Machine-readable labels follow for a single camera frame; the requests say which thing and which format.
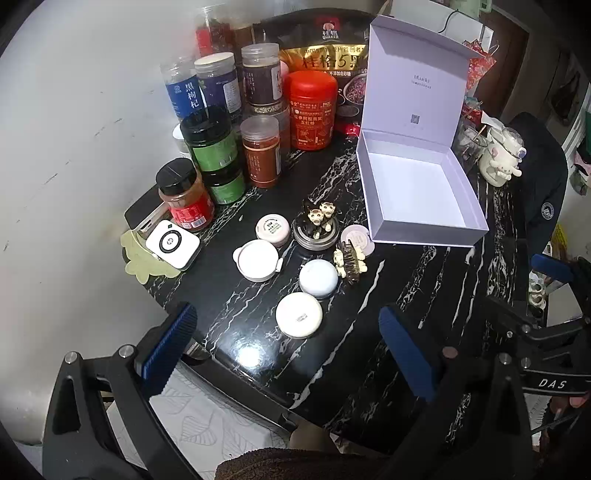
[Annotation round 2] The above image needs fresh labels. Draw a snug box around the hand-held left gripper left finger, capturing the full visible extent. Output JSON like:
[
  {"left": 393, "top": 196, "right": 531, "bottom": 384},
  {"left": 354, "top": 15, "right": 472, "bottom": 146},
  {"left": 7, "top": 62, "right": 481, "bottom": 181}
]
[{"left": 42, "top": 301, "right": 218, "bottom": 480}]

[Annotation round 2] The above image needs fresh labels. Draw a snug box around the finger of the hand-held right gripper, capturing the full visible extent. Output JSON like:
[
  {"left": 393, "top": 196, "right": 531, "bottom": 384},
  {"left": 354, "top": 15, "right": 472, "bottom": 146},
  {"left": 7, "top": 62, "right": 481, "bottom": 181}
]
[
  {"left": 482, "top": 295, "right": 557, "bottom": 346},
  {"left": 530, "top": 253, "right": 591, "bottom": 296}
]

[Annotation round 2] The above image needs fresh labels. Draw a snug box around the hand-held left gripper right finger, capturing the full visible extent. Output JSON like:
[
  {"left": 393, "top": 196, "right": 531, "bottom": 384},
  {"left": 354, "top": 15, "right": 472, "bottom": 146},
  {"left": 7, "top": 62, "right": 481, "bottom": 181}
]
[{"left": 379, "top": 305, "right": 539, "bottom": 480}]

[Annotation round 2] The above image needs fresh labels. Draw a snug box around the bear claw hair clip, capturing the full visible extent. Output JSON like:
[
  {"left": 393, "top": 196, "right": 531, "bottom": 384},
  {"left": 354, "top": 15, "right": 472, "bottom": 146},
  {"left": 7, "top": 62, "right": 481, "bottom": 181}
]
[{"left": 332, "top": 242, "right": 369, "bottom": 280}]

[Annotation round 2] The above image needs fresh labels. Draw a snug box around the cream white round compact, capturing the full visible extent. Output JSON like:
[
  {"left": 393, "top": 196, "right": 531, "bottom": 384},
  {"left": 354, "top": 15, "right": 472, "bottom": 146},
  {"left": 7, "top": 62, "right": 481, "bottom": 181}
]
[{"left": 276, "top": 292, "right": 324, "bottom": 340}]

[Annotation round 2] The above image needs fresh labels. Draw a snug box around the pale blue round compact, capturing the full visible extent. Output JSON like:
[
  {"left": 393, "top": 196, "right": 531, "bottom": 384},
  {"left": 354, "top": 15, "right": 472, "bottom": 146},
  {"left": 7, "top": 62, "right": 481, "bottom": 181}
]
[{"left": 298, "top": 259, "right": 339, "bottom": 296}]

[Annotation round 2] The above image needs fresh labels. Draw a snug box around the round case with ears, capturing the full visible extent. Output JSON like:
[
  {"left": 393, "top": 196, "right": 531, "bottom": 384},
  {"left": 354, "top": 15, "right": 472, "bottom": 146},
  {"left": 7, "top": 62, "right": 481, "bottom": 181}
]
[{"left": 232, "top": 240, "right": 283, "bottom": 282}]

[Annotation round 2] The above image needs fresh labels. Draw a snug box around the lavender gift box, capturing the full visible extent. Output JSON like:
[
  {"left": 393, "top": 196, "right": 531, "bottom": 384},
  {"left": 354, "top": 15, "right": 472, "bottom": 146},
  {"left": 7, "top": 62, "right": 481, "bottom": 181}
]
[{"left": 355, "top": 15, "right": 490, "bottom": 247}]

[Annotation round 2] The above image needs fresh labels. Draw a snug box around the person's right hand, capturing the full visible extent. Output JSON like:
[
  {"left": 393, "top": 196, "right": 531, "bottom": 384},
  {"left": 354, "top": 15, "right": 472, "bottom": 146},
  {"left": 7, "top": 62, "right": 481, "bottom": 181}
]
[{"left": 547, "top": 394, "right": 591, "bottom": 423}]

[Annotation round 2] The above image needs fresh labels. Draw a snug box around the white leaf pattern cloth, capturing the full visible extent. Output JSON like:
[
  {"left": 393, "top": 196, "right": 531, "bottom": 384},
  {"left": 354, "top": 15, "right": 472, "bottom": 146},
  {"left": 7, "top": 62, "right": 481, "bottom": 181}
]
[{"left": 108, "top": 360, "right": 296, "bottom": 467}]

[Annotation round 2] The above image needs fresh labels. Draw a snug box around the green leaf coaster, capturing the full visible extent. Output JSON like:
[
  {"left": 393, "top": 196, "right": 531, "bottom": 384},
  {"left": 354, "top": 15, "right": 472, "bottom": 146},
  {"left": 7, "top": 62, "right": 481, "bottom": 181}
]
[{"left": 121, "top": 228, "right": 181, "bottom": 282}]

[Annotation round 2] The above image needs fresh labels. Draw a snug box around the white square device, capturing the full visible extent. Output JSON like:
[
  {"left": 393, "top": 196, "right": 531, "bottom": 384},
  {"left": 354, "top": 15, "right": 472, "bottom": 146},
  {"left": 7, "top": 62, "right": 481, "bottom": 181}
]
[{"left": 145, "top": 220, "right": 201, "bottom": 271}]

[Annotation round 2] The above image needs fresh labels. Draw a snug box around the cream mug with plush dog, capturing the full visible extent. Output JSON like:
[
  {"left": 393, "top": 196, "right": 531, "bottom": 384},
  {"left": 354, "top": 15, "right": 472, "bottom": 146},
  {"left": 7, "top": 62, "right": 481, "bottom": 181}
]
[{"left": 478, "top": 124, "right": 527, "bottom": 188}]

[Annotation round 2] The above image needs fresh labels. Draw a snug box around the lilac round compact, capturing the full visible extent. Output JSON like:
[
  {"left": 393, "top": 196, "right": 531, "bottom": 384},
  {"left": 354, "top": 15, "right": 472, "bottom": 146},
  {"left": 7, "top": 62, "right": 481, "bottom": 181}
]
[{"left": 340, "top": 224, "right": 376, "bottom": 257}]

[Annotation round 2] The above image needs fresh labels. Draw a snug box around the silver power bank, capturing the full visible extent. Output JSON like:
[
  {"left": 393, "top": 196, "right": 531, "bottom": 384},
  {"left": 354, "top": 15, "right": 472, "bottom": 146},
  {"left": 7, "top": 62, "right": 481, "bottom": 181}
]
[{"left": 124, "top": 188, "right": 169, "bottom": 232}]

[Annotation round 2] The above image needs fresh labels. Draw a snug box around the red label jar black lid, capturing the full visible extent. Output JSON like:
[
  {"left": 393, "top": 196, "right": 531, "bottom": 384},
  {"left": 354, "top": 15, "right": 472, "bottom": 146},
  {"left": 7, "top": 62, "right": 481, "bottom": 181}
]
[{"left": 156, "top": 158, "right": 217, "bottom": 232}]

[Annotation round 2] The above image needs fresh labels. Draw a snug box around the clear glass cup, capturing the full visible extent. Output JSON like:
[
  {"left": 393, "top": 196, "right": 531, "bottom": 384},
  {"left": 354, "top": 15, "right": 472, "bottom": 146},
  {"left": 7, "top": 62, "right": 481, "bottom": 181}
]
[{"left": 455, "top": 122, "right": 485, "bottom": 162}]

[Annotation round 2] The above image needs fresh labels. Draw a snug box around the brown fuzzy clothing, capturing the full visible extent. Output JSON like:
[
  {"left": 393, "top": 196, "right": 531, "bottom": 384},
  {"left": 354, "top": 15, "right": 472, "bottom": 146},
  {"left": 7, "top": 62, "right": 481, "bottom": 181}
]
[{"left": 215, "top": 445, "right": 393, "bottom": 480}]

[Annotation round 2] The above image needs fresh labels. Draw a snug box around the tall green label jar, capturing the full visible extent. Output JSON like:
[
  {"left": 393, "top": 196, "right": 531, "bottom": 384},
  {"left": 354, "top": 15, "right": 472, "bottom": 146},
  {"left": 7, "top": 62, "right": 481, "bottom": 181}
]
[{"left": 180, "top": 105, "right": 238, "bottom": 174}]

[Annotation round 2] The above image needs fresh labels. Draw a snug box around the small white cap bottle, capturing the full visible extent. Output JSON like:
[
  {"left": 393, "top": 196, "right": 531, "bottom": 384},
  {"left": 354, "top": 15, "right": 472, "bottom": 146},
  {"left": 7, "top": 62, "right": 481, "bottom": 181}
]
[{"left": 172, "top": 124, "right": 191, "bottom": 157}]

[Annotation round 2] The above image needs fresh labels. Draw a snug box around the red patterned bag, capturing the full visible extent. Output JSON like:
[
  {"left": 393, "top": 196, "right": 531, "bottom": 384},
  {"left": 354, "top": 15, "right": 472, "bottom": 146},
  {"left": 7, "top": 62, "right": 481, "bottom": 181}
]
[{"left": 462, "top": 39, "right": 497, "bottom": 93}]

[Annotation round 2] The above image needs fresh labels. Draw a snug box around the orange peel jar white label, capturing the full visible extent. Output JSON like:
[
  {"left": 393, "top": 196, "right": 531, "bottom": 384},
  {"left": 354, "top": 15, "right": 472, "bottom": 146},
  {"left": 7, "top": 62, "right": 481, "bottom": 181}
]
[{"left": 240, "top": 115, "right": 281, "bottom": 189}]

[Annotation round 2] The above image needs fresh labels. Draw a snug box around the clear bottle blue label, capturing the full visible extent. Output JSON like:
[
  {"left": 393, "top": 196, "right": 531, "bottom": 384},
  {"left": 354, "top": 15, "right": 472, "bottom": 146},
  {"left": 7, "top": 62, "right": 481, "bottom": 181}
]
[{"left": 160, "top": 58, "right": 204, "bottom": 125}]

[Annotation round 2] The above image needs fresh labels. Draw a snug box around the red tin canister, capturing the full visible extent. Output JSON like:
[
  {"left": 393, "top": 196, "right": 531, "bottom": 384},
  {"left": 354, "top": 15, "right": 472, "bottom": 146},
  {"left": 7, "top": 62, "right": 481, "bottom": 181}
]
[{"left": 283, "top": 70, "right": 340, "bottom": 151}]

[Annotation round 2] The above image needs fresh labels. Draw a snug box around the dark blue label jar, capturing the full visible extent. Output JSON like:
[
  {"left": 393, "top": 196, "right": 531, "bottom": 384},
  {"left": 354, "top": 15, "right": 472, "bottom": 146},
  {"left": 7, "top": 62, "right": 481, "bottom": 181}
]
[{"left": 194, "top": 52, "right": 242, "bottom": 121}]

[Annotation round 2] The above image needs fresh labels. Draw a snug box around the dark contents jar white label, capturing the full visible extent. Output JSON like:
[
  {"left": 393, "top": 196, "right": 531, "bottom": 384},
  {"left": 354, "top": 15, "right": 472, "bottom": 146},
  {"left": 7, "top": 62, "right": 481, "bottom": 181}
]
[{"left": 241, "top": 43, "right": 284, "bottom": 116}]

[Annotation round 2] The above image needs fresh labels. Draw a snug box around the black gold oat bag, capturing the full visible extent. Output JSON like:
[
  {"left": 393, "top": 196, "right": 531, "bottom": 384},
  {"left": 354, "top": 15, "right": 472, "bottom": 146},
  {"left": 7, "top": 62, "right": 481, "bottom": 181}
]
[{"left": 256, "top": 14, "right": 384, "bottom": 137}]

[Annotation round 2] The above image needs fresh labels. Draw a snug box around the red label clear jar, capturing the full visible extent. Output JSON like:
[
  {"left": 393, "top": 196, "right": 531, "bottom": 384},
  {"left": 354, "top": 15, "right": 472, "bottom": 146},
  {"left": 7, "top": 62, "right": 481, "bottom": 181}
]
[{"left": 195, "top": 7, "right": 236, "bottom": 58}]

